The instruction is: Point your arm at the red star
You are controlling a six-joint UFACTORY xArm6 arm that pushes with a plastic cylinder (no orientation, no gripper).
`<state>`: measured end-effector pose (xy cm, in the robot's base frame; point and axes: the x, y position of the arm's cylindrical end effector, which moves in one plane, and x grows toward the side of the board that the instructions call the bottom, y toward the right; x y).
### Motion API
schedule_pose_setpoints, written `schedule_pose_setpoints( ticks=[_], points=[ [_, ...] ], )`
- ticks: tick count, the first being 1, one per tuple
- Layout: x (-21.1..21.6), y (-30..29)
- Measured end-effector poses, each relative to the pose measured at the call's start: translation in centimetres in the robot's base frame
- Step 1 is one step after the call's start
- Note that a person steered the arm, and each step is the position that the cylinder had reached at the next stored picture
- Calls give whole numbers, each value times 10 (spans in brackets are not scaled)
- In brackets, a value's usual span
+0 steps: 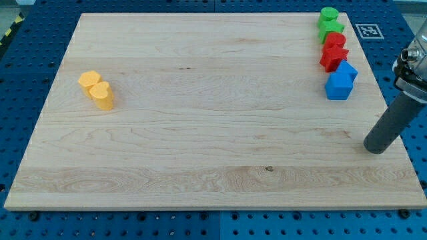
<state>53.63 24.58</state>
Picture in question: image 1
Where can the red star block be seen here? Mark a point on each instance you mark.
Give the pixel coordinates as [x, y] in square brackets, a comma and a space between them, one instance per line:
[332, 57]

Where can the green star block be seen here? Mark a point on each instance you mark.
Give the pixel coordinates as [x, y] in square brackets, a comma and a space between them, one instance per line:
[327, 27]

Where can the light wooden board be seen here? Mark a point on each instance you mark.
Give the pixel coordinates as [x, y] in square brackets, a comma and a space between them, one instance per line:
[211, 111]

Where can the yellow heart block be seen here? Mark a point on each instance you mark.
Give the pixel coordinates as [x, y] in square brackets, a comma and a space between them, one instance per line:
[102, 95]

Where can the blue pentagon block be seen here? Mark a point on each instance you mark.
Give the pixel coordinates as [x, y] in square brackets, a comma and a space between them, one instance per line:
[338, 86]

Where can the yellow hexagon block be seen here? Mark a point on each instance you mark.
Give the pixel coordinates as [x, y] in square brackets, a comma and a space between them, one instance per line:
[87, 80]

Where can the blue cube block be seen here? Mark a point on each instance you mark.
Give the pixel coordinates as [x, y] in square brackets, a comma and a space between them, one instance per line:
[345, 67]

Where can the red cylinder block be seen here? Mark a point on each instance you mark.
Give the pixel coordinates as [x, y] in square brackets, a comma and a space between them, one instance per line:
[334, 39]

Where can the green cylinder block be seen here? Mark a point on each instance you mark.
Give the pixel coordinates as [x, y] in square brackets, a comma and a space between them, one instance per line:
[327, 16]

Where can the white fiducial marker tag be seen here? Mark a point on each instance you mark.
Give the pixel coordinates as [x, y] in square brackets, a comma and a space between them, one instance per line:
[369, 31]

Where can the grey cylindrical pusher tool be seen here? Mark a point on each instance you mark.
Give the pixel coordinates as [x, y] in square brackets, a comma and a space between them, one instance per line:
[393, 121]

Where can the black yellow hazard tape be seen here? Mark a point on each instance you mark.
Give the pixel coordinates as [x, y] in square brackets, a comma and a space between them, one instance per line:
[12, 30]

